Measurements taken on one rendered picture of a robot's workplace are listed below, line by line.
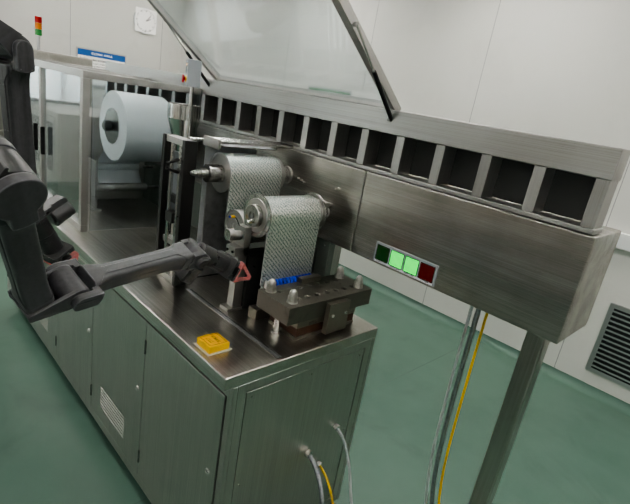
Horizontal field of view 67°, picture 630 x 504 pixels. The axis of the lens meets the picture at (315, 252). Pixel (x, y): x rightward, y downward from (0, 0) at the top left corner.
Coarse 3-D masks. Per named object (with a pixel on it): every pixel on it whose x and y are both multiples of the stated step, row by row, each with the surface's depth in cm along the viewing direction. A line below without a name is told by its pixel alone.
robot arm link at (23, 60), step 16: (16, 48) 106; (32, 48) 109; (0, 64) 108; (16, 64) 107; (32, 64) 110; (0, 80) 110; (16, 80) 110; (0, 96) 112; (16, 96) 111; (16, 112) 113; (16, 128) 114; (32, 128) 117; (16, 144) 115; (32, 144) 118; (32, 160) 119
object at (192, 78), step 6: (186, 60) 183; (192, 60) 178; (198, 60) 179; (186, 66) 182; (192, 66) 179; (198, 66) 180; (186, 72) 182; (192, 72) 180; (198, 72) 180; (186, 78) 182; (192, 78) 180; (198, 78) 181; (186, 84) 182; (192, 84) 181; (198, 84) 182
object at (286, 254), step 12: (276, 240) 158; (288, 240) 162; (300, 240) 166; (312, 240) 171; (264, 252) 157; (276, 252) 160; (288, 252) 164; (300, 252) 168; (312, 252) 173; (264, 264) 158; (276, 264) 162; (288, 264) 166; (300, 264) 170; (276, 276) 164; (288, 276) 168
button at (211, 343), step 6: (204, 336) 141; (210, 336) 142; (216, 336) 142; (222, 336) 143; (198, 342) 140; (204, 342) 138; (210, 342) 139; (216, 342) 139; (222, 342) 140; (228, 342) 140; (204, 348) 138; (210, 348) 136; (216, 348) 138; (222, 348) 139; (228, 348) 141
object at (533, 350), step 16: (336, 256) 205; (528, 336) 146; (528, 352) 146; (544, 352) 146; (528, 368) 147; (512, 384) 151; (528, 384) 147; (512, 400) 151; (528, 400) 153; (512, 416) 152; (496, 432) 156; (512, 432) 153; (496, 448) 157; (496, 464) 158; (480, 480) 162; (496, 480) 159; (480, 496) 163
